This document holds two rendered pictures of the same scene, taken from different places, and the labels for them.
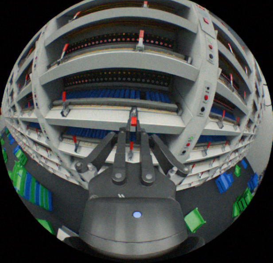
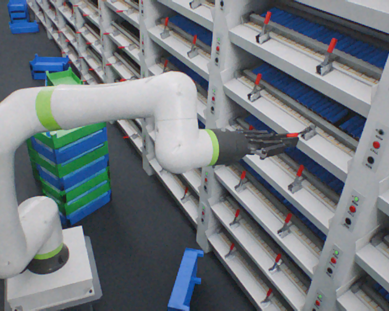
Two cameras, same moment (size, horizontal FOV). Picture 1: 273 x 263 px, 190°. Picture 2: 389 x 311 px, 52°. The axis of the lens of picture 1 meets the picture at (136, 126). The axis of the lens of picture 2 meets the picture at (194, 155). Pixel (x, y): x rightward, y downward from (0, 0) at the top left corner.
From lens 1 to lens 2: 0.99 m
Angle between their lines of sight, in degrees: 52
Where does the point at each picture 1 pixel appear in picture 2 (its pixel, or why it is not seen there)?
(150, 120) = (317, 146)
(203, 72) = (376, 108)
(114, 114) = (295, 125)
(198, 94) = (365, 137)
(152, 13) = (343, 8)
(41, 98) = (228, 58)
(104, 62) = (294, 72)
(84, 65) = (280, 65)
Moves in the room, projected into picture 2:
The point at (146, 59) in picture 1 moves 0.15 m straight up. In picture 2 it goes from (322, 84) to (336, 26)
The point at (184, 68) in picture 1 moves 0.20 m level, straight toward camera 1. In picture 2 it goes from (353, 100) to (270, 96)
